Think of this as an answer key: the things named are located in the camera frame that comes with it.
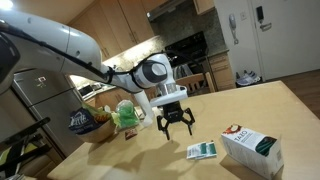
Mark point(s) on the dark blue snack bag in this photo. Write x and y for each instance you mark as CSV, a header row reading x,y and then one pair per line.
x,y
80,121

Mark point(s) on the striped dish towel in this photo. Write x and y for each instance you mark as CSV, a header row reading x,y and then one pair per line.
x,y
185,70

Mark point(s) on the round ceiling light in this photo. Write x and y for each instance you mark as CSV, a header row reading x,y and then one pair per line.
x,y
5,4

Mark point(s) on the white light switch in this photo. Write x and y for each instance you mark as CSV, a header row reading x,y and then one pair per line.
x,y
243,16

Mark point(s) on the metal range hood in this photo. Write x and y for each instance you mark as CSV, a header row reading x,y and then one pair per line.
x,y
163,10

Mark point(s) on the white Tazo tea box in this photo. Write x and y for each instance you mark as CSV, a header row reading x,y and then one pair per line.
x,y
246,150

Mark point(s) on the small wooden wall cabinet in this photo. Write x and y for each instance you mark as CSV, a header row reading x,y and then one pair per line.
x,y
203,6

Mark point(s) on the white sneaker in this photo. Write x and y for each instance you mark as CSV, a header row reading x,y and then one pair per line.
x,y
254,76
242,80

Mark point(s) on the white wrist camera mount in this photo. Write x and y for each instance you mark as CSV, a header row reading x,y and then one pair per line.
x,y
166,98

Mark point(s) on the translucent green plastic bag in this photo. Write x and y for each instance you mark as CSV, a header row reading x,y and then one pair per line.
x,y
126,115

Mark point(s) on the small fridge magnet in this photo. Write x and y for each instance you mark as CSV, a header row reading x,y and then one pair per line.
x,y
40,80

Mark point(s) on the black kitchen stove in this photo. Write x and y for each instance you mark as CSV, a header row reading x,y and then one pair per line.
x,y
190,46

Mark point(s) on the white wall phone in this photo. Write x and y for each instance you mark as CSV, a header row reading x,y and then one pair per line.
x,y
232,23

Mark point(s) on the wooden bowl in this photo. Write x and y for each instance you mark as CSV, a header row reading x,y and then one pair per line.
x,y
96,135

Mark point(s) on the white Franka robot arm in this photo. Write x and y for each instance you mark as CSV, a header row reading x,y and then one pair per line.
x,y
50,43

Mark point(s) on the white door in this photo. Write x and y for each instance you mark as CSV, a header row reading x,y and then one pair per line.
x,y
290,40

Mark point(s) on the small brown snack packet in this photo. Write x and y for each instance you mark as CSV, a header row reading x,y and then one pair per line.
x,y
130,133

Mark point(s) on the stainless steel refrigerator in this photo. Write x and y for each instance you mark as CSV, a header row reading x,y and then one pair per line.
x,y
50,106

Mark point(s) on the wooden base cabinet with drawers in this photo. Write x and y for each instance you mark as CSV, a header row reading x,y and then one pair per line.
x,y
221,71

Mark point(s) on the wooden slatted chair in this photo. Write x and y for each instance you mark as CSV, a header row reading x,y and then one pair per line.
x,y
196,83
151,94

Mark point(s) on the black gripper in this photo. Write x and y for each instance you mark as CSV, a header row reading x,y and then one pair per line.
x,y
172,113

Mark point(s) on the blue cardboard box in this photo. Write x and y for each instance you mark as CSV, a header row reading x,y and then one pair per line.
x,y
101,116

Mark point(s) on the wooden counter base cabinets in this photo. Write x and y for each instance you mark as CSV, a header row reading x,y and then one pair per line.
x,y
110,98

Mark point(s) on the black toaster oven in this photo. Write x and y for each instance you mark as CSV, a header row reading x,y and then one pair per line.
x,y
86,90

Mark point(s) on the black door lock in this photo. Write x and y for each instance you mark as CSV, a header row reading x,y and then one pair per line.
x,y
259,13

